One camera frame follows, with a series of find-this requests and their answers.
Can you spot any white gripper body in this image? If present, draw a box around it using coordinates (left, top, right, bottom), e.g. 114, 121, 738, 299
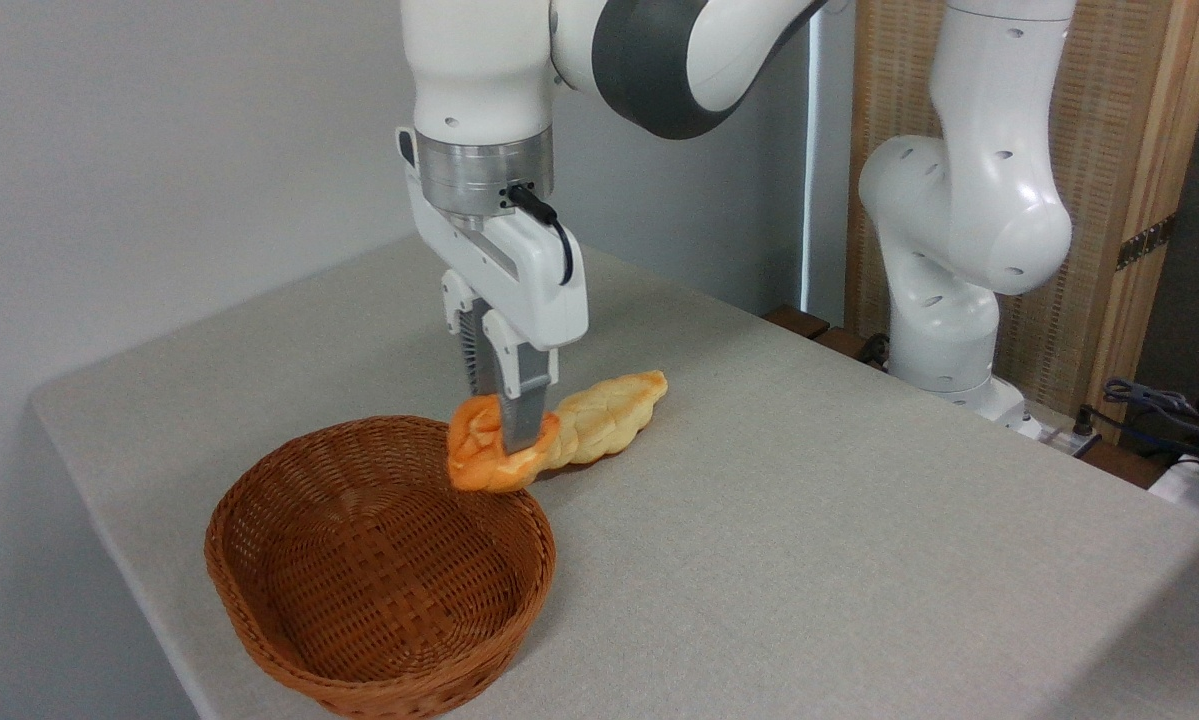
396, 127, 590, 351

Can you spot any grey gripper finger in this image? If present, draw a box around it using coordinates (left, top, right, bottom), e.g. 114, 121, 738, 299
482, 310, 560, 454
441, 269, 501, 401

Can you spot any round orange bread roll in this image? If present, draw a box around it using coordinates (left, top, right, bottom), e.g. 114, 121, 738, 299
446, 393, 563, 494

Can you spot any long pale braided bread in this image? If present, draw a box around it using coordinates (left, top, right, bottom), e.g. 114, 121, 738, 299
537, 370, 669, 471

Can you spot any brown wicker basket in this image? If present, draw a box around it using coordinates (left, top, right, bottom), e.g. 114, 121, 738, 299
204, 416, 558, 720

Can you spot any brown wooden block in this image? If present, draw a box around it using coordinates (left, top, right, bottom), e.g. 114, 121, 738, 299
764, 305, 892, 369

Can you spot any wooden woven screen panel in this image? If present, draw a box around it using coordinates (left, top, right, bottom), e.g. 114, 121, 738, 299
845, 0, 1199, 433

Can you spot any black screen hinge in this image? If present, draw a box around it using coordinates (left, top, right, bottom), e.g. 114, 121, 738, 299
1116, 213, 1178, 272

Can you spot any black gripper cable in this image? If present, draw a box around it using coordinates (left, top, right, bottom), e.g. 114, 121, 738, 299
504, 183, 576, 289

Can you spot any dark blue cable bundle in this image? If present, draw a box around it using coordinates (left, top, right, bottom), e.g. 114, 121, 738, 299
1102, 377, 1199, 456

